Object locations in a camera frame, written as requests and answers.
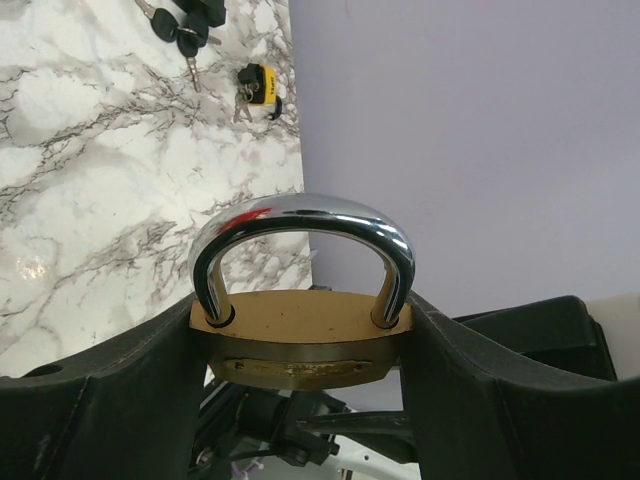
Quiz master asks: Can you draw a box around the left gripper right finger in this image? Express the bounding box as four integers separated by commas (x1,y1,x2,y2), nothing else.
401,295,639,479

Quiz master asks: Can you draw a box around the large brass padlock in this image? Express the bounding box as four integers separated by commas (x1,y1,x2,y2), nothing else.
188,193,415,390

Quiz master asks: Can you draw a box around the yellow black padlock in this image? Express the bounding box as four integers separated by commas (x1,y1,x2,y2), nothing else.
233,63,283,122

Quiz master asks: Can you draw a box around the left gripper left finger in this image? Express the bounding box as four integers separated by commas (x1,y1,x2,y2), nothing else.
1,296,206,479

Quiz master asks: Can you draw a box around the black head key bunch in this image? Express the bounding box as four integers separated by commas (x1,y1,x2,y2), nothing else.
135,0,227,93

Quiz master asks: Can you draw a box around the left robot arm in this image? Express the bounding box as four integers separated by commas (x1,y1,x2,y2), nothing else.
1,290,639,479

